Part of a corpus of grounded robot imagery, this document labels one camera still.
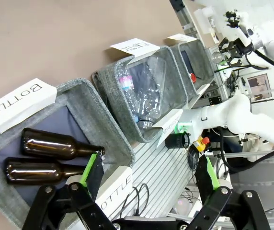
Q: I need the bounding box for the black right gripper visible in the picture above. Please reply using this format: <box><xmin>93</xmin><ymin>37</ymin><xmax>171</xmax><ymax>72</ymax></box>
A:
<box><xmin>218</xmin><ymin>37</ymin><xmax>252</xmax><ymax>67</ymax></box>

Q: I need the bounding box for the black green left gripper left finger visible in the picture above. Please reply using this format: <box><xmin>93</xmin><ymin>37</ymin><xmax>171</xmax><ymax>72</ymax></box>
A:
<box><xmin>22</xmin><ymin>151</ymin><xmax>118</xmax><ymax>230</ymax></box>

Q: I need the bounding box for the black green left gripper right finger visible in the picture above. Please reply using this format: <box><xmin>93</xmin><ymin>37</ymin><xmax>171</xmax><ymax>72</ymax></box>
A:
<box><xmin>187</xmin><ymin>155</ymin><xmax>272</xmax><ymax>230</ymax></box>

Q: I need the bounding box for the brown glass bottle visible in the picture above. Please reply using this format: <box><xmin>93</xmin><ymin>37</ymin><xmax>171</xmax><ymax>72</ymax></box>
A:
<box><xmin>5</xmin><ymin>157</ymin><xmax>87</xmax><ymax>185</ymax></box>
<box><xmin>21</xmin><ymin>127</ymin><xmax>106</xmax><ymax>161</ymax></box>

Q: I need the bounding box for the clear plastic bottle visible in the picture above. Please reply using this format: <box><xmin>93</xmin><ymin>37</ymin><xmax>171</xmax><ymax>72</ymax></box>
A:
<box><xmin>137</xmin><ymin>57</ymin><xmax>167</xmax><ymax>130</ymax></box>

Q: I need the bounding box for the grey fabric can basket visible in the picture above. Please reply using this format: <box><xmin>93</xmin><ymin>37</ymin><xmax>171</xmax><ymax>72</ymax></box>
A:
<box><xmin>169</xmin><ymin>39</ymin><xmax>216</xmax><ymax>101</ymax></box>

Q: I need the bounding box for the white CAN paper label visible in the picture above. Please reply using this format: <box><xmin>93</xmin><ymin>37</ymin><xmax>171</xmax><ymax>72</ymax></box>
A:
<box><xmin>167</xmin><ymin>33</ymin><xmax>197</xmax><ymax>45</ymax></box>
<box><xmin>188</xmin><ymin>83</ymin><xmax>211</xmax><ymax>108</ymax></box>

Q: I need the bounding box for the grey fabric bottle basket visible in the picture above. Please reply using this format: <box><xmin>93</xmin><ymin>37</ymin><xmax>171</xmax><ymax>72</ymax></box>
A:
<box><xmin>0</xmin><ymin>78</ymin><xmax>136</xmax><ymax>230</ymax></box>

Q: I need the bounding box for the grey fabric plastic basket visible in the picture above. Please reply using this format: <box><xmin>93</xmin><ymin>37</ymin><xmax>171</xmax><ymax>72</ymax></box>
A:
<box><xmin>91</xmin><ymin>45</ymin><xmax>189</xmax><ymax>143</ymax></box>

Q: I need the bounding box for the clear glass bulb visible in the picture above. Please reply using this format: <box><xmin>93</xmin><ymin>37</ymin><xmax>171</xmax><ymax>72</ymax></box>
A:
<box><xmin>211</xmin><ymin>52</ymin><xmax>224</xmax><ymax>64</ymax></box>

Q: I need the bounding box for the white BOTTLE paper label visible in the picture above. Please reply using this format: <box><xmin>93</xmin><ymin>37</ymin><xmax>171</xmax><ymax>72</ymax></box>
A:
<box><xmin>0</xmin><ymin>78</ymin><xmax>57</xmax><ymax>134</ymax></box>
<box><xmin>95</xmin><ymin>166</ymin><xmax>133</xmax><ymax>220</ymax></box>

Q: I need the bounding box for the white background box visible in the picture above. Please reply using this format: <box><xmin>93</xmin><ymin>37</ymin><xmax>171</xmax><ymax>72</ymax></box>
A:
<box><xmin>194</xmin><ymin>6</ymin><xmax>222</xmax><ymax>34</ymax></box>

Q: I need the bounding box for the small monitor screen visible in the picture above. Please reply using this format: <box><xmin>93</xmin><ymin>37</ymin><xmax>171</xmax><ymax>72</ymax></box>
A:
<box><xmin>246</xmin><ymin>73</ymin><xmax>272</xmax><ymax>99</ymax></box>

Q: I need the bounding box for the yellow red emergency stop button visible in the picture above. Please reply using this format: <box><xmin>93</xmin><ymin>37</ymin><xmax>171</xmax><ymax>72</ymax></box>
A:
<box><xmin>193</xmin><ymin>136</ymin><xmax>211</xmax><ymax>153</ymax></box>

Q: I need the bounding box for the black cylinder lens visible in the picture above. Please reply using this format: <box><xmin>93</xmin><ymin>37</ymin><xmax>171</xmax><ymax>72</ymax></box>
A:
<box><xmin>165</xmin><ymin>131</ymin><xmax>191</xmax><ymax>149</ymax></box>

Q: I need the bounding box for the white PLASTIC paper label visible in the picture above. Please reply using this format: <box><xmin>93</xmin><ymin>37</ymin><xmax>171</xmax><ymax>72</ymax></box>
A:
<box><xmin>152</xmin><ymin>109</ymin><xmax>183</xmax><ymax>148</ymax></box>
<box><xmin>110</xmin><ymin>38</ymin><xmax>160</xmax><ymax>58</ymax></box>

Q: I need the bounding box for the black right arm cable sleeve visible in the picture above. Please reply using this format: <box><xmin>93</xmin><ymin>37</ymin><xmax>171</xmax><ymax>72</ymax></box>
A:
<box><xmin>244</xmin><ymin>47</ymin><xmax>274</xmax><ymax>75</ymax></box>

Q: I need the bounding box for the thick black floor cable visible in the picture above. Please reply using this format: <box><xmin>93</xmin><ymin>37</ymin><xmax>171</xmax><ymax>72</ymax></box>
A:
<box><xmin>219</xmin><ymin>126</ymin><xmax>274</xmax><ymax>173</ymax></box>

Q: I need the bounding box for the thin black cable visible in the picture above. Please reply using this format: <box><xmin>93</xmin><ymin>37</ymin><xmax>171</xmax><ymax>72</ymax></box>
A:
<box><xmin>120</xmin><ymin>183</ymin><xmax>149</xmax><ymax>216</ymax></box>

